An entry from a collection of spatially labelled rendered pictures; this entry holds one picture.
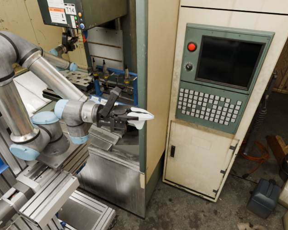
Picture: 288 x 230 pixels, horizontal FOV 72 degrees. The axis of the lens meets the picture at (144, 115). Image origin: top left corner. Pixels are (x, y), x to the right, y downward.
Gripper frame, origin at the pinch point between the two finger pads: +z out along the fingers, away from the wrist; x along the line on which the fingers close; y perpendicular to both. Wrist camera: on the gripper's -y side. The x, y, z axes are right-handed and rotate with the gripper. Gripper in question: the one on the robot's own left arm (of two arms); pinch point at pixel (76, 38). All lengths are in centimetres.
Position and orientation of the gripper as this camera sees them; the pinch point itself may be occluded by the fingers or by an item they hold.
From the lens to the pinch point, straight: 211.6
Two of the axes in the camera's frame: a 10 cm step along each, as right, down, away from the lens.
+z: 3.5, -6.2, 7.0
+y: 0.3, 7.5, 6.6
